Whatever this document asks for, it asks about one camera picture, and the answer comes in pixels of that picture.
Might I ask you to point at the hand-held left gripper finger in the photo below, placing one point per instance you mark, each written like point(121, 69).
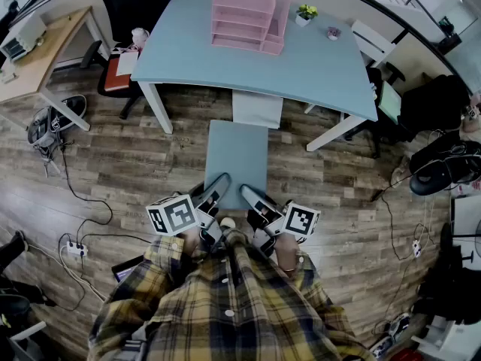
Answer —
point(217, 188)

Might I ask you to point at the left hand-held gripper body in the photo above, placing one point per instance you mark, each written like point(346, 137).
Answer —
point(173, 216)

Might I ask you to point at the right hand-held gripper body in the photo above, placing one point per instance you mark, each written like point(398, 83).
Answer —
point(300, 219)

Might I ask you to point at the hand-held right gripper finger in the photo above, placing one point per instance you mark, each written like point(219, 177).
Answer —
point(253, 198)

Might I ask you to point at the light blue folder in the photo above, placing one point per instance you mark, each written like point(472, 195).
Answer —
point(236, 152)

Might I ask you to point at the pink mesh tray organizer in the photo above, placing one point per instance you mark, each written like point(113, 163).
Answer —
point(244, 17)

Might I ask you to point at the person's right forearm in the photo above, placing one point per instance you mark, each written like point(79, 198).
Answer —
point(286, 254)

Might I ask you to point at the person's left forearm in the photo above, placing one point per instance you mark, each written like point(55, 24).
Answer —
point(191, 241)

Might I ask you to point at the person's beige shoe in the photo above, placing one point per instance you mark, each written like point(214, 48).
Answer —
point(227, 223)

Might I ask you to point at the dark laptop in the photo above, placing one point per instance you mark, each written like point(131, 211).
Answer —
point(126, 271)

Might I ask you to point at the white under-table panel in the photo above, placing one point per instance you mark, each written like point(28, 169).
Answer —
point(257, 109)

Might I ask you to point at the white table leg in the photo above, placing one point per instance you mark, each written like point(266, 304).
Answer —
point(158, 107)
point(334, 132)

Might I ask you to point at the yellow plaid shirt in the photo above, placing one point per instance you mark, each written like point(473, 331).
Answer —
point(225, 307)

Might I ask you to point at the small white power strip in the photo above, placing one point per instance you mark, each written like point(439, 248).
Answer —
point(416, 248)

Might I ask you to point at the black round stool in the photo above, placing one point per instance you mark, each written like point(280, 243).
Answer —
point(432, 175)

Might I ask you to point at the green screen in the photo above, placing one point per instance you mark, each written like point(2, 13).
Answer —
point(390, 102)

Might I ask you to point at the white paper sheet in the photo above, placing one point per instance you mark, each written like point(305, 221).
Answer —
point(127, 64)

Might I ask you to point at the grey backpack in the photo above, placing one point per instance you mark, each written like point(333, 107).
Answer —
point(41, 130)

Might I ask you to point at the pink and white bag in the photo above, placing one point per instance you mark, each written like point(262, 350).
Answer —
point(122, 48)

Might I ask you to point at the pink plush toy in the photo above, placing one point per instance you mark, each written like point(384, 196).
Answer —
point(140, 36)

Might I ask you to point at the white shelf unit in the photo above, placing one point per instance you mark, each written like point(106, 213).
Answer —
point(443, 340)

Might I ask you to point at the white chair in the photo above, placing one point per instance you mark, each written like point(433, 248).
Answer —
point(370, 41)

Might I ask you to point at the yellow-green potted plant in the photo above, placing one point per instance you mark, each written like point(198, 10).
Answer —
point(306, 13)

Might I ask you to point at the wooden desk white legs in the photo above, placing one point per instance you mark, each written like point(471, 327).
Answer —
point(45, 62)

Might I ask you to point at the black office chair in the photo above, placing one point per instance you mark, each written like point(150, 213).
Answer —
point(135, 2)

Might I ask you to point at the white toaster oven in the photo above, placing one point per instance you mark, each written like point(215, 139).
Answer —
point(22, 36)

